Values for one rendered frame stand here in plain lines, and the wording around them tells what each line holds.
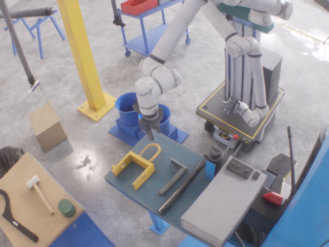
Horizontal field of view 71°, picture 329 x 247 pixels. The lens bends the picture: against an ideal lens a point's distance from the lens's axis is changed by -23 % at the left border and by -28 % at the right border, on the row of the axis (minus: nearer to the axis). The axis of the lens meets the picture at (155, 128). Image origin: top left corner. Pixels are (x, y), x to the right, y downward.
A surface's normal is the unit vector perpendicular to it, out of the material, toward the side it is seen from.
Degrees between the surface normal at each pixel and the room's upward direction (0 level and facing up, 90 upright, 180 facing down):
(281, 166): 0
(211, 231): 0
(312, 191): 90
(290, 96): 0
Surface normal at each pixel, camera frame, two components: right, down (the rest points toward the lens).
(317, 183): -0.63, 0.63
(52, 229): -0.13, -0.66
